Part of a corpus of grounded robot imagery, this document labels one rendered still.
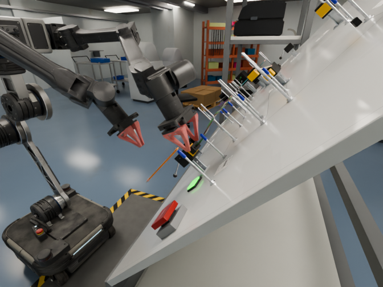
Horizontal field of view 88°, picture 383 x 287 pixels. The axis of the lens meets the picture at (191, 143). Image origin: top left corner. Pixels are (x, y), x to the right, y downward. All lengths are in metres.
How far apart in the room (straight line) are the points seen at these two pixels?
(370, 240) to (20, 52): 0.95
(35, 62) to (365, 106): 0.66
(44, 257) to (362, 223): 1.50
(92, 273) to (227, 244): 1.19
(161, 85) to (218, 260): 0.56
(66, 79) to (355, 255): 2.09
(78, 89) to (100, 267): 1.36
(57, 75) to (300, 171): 0.61
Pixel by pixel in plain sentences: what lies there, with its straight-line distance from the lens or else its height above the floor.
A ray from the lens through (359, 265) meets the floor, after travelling 2.05.
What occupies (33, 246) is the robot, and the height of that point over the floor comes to 0.24.
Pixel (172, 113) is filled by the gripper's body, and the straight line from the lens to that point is 0.50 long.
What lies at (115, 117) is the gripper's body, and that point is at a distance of 0.66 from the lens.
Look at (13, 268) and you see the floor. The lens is 2.08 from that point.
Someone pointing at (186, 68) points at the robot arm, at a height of 1.36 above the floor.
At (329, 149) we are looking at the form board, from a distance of 0.22.
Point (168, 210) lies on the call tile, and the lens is 0.41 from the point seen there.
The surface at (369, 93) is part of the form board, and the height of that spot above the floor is 1.37.
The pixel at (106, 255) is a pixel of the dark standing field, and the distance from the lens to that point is 1.82.
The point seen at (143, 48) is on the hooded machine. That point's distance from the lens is 5.38.
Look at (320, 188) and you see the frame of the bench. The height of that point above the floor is 0.80.
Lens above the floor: 1.42
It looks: 27 degrees down
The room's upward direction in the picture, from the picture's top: straight up
